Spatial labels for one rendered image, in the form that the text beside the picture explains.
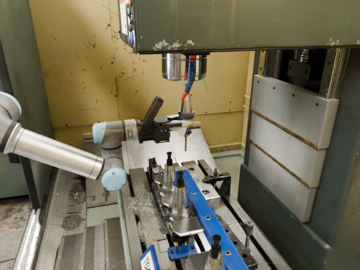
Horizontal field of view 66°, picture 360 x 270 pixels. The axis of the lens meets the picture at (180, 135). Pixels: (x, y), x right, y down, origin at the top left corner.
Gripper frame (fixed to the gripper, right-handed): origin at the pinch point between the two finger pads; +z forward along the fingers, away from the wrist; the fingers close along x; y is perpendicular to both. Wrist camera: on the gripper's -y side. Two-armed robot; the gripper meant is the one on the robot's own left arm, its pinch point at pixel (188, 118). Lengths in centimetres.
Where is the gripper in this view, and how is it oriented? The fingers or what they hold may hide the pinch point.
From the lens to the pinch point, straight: 106.1
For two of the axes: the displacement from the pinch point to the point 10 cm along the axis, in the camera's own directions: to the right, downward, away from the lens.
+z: 9.6, -1.1, 2.5
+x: 2.7, 3.7, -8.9
